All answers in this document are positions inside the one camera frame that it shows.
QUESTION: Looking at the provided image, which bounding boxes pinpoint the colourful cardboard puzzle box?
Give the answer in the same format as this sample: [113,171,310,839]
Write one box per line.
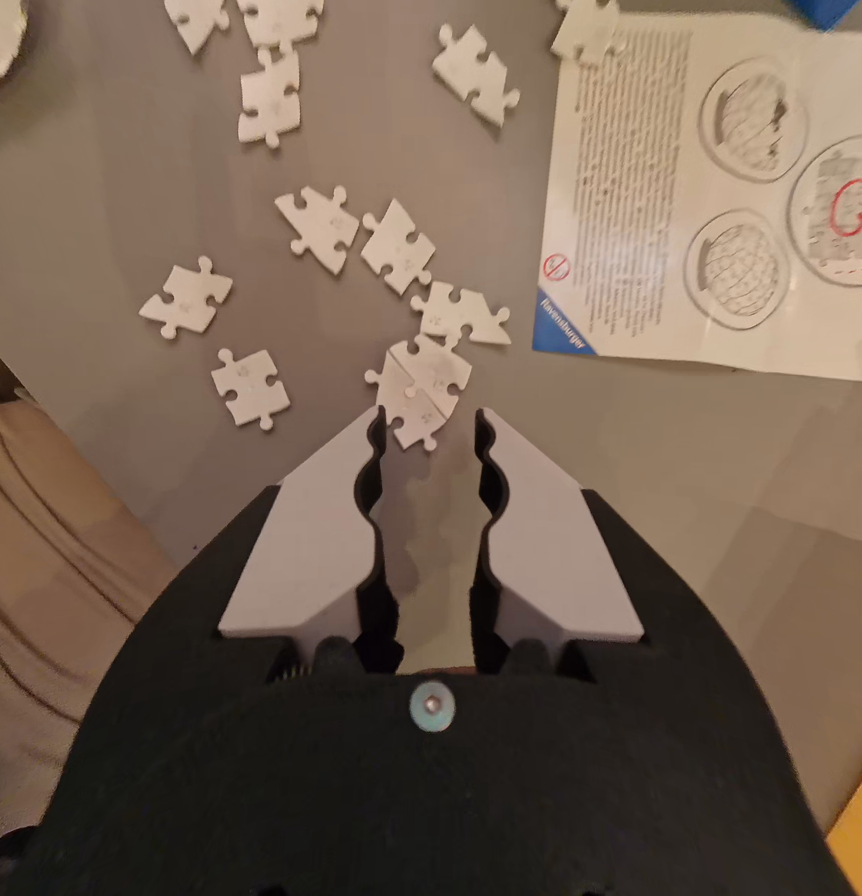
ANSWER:
[786,0,862,33]

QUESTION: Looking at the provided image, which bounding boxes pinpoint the white puzzle pieces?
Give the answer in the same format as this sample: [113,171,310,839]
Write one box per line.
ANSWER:
[139,0,629,453]

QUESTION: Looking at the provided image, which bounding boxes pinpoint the white printed instruction sheet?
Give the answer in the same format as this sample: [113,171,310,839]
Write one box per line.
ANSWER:
[531,13,862,385]

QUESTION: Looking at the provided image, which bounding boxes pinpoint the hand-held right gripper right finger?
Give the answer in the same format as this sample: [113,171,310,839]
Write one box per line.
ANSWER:
[473,408,646,674]

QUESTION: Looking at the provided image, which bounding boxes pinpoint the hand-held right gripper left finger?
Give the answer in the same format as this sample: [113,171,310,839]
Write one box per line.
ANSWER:
[217,405,405,674]

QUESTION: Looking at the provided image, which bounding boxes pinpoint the partly built white puzzle ball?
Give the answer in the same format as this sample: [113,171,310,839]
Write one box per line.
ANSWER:
[0,0,30,96]

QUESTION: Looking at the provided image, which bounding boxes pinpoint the yellow plastic bin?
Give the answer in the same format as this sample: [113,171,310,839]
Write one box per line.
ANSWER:
[823,776,862,896]

